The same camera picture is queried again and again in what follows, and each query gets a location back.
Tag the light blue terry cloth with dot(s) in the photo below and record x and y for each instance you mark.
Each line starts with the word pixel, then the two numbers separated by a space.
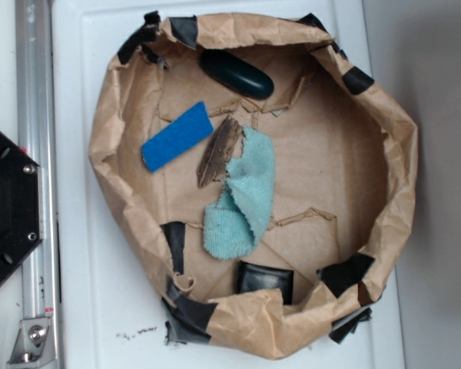
pixel 235 224

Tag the brown paper bag bin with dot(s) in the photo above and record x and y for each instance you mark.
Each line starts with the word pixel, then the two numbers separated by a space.
pixel 344 195

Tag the brown wood bark piece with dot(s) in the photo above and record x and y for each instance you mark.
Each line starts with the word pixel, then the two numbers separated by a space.
pixel 218 152

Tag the bright blue rectangular sponge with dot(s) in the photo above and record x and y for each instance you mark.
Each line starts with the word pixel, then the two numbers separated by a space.
pixel 178 137

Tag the black leather wallet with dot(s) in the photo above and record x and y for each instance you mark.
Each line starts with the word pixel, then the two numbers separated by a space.
pixel 253 277

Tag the dark green oval case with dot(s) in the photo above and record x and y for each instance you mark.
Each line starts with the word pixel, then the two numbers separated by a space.
pixel 236 74

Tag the white tray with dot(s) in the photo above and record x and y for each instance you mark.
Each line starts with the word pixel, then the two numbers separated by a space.
pixel 112 317

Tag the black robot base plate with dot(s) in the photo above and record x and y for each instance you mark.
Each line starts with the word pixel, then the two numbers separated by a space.
pixel 20 229

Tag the aluminium extrusion rail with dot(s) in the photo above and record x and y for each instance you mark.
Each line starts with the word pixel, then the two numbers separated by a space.
pixel 36 134

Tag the grey corner bracket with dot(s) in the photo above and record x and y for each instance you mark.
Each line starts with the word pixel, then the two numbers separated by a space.
pixel 34 346

